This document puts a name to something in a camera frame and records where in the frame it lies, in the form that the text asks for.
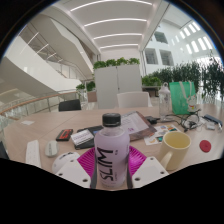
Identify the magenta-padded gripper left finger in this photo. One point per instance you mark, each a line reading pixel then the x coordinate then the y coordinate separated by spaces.
pixel 73 173

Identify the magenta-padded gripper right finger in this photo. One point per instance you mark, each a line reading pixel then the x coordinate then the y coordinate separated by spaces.
pixel 150 171

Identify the lilac drink bottle black cap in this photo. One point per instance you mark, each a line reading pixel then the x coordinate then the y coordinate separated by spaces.
pixel 111 153

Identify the clear plastic water bottle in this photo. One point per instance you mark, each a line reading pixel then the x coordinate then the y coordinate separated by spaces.
pixel 164 100

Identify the large white computer mouse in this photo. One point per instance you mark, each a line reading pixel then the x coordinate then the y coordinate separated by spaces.
pixel 63 160

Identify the small grey-white computer mouse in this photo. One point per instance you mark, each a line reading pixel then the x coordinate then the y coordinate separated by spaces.
pixel 52 148

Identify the pale yellow mug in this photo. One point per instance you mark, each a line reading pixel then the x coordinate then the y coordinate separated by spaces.
pixel 175 146

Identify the white card box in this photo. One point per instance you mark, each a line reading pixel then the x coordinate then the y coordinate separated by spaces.
pixel 82 137

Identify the colourful sticker sheet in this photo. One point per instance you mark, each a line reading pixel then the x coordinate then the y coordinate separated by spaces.
pixel 160 133

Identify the red and black small box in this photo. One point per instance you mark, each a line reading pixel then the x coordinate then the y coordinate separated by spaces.
pixel 64 134

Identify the white power strip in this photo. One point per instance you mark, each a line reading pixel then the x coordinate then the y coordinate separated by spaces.
pixel 33 153

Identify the brown-edged printed booklet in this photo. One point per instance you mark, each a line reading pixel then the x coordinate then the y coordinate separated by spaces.
pixel 136 125

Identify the black charger block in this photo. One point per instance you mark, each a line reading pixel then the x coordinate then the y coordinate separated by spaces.
pixel 151 119

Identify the flat round red coaster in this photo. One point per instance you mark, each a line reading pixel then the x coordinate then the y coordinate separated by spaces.
pixel 205 146

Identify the black chair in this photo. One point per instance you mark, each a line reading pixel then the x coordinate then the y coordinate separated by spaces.
pixel 69 105

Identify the white paper slip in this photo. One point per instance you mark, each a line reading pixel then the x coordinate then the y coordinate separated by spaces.
pixel 27 122

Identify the white chair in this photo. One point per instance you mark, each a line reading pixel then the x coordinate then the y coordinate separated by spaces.
pixel 133 100

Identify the long white plastic packet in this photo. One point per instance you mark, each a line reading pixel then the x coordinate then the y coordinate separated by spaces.
pixel 210 125

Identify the green tote bag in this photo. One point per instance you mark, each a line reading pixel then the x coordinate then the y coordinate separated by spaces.
pixel 180 98

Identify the brown planter with green plants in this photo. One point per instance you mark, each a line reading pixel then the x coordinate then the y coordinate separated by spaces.
pixel 90 88

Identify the dark planter with green plants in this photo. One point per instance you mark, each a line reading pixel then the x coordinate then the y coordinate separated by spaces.
pixel 151 81

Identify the white cabinet with plants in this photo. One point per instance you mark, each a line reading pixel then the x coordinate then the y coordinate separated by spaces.
pixel 116 85

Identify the row of tall green plants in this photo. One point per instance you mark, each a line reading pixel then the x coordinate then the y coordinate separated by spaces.
pixel 193 75

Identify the ceiling light strips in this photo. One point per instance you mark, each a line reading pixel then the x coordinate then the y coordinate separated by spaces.
pixel 115 21

